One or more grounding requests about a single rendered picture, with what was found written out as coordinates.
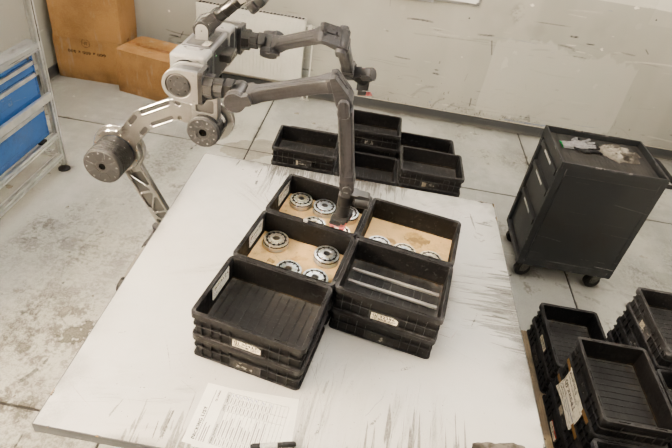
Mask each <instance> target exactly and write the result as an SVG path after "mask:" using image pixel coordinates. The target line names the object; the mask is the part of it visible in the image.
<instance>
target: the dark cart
mask: <svg viewBox="0 0 672 448"><path fill-rule="evenodd" d="M575 137H579V138H580V139H581V140H580V141H582V140H586V139H588V138H590V139H591V141H589V142H596V144H595V145H597V146H602V145H604V144H613V145H619V146H620V147H623V148H627V149H628V150H629V152H632V153H634V152H636V153H637V154H638V155H639V156H640V157H642V158H638V160H639V161H640V164H631V163H626V162H622V163H620V164H619V163H617V162H615V161H614V160H612V159H610V158H608V157H606V156H604V155H599V154H597V153H591V154H587V153H583V152H581V151H578V150H575V149H569V148H563V147H562V145H561V143H560V142H559V140H561V141H570V140H571V139H572V138H575ZM669 182H670V179H669V178H668V177H667V175H666V174H665V173H664V171H663V170H662V168H661V167H660V166H659V164H658V163H657V162H656V160H655V159H654V158H653V156H652V155H651V153H650V152H649V151H648V149H647V148H646V147H645V145H644V144H643V142H642V141H637V140H632V139H626V138H620V137H614V136H608V135H603V134H597V133H591V132H585V131H579V130H574V129H568V128H562V127H556V126H550V125H546V126H545V128H544V131H543V133H542V135H541V138H540V140H539V143H538V145H537V147H536V150H535V152H534V155H533V157H532V159H531V162H530V164H529V167H528V169H527V172H526V174H525V176H524V179H523V181H522V184H521V186H520V188H519V191H518V193H517V196H516V198H515V200H514V203H513V205H512V208H511V210H510V212H509V215H508V217H507V220H506V221H507V224H508V231H507V233H506V237H507V240H508V241H510V242H512V245H513V250H514V254H515V258H516V263H515V264H514V265H513V269H514V271H515V273H516V274H519V275H522V274H525V273H527V272H528V271H529V270H530V266H531V265H532V266H538V267H543V268H549V269H554V270H560V271H566V272H571V273H577V274H582V275H585V276H584V277H583V278H582V281H583V283H584V285H585V286H587V287H593V286H595V285H597V284H598V283H599V282H600V279H601V278H605V279H610V277H611V276H612V274H613V272H614V271H615V269H616V268H617V266H618V264H619V263H620V261H621V260H622V258H623V256H624V255H625V253H626V251H627V250H628V248H629V247H630V245H631V243H632V242H633V240H634V239H635V237H636V235H637V234H638V232H639V231H640V229H641V227H642V226H643V224H644V222H645V221H646V219H647V218H648V216H649V214H650V213H651V211H652V210H653V208H654V206H655V205H656V203H657V202H658V200H659V198H660V197H661V195H662V193H663V192H664V190H665V189H666V187H667V186H668V184H669Z"/></svg>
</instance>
